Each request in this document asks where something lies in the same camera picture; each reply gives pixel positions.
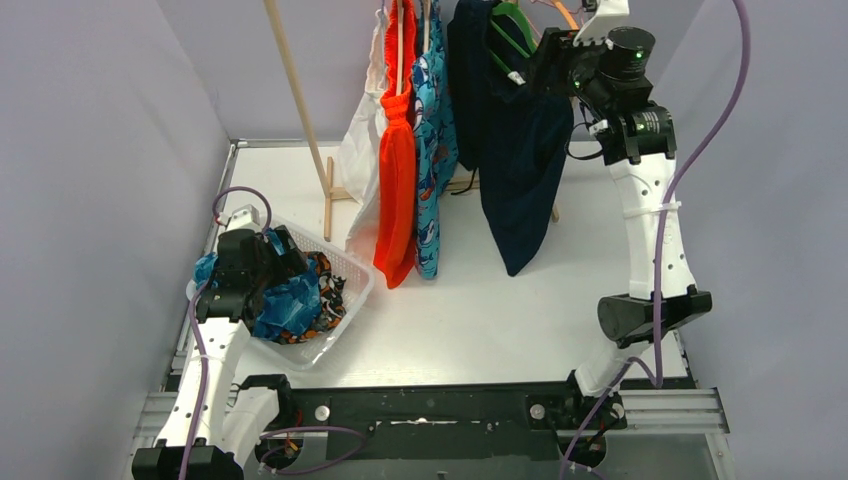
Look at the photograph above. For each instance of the camouflage orange black shorts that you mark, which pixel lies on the camouflage orange black shorts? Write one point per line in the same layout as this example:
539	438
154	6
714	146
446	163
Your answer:
330	288

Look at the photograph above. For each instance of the white plastic basket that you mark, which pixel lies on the white plastic basket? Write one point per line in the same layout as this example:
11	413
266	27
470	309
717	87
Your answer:
359	283

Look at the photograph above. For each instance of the orange wooden hanger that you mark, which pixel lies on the orange wooden hanger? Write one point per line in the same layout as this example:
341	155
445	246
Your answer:
567	15

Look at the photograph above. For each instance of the orange mesh shorts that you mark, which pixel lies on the orange mesh shorts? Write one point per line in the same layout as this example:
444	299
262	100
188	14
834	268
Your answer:
394	255

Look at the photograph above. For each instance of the teal shark print shorts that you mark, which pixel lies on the teal shark print shorts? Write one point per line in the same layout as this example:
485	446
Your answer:
436	144

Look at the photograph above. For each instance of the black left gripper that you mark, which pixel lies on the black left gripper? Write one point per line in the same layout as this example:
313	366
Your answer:
273	252

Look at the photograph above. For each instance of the wooden clothes rack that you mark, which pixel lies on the wooden clothes rack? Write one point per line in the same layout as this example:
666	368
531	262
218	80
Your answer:
324	166

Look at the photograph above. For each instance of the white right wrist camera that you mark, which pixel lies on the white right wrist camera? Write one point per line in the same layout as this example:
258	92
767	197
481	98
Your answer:
605	15

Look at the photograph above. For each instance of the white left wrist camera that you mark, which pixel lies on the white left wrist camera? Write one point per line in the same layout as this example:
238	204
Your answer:
247	217

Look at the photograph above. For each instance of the white garment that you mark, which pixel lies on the white garment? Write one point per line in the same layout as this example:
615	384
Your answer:
358	154

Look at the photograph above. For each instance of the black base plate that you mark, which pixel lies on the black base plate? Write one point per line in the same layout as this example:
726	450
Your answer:
539	421

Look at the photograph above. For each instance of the green hanger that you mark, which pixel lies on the green hanger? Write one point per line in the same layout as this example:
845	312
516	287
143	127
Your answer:
510	40

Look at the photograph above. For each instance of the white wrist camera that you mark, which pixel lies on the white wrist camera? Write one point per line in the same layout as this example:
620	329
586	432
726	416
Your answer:
605	15
247	217

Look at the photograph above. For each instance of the navy blue shorts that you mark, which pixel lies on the navy blue shorts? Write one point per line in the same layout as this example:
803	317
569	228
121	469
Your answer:
514	139

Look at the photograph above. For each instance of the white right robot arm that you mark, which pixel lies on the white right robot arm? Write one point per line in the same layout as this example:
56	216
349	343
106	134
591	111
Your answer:
638	147

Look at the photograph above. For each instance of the blue leaf print shorts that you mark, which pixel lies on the blue leaf print shorts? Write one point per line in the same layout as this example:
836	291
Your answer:
227	280

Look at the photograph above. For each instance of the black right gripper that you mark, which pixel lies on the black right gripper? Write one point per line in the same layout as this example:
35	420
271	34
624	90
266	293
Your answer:
557	49

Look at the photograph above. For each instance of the left wooden hanger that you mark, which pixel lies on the left wooden hanger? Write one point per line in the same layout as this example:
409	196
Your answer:
399	23

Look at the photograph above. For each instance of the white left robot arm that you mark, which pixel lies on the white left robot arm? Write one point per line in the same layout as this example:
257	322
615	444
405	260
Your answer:
204	436

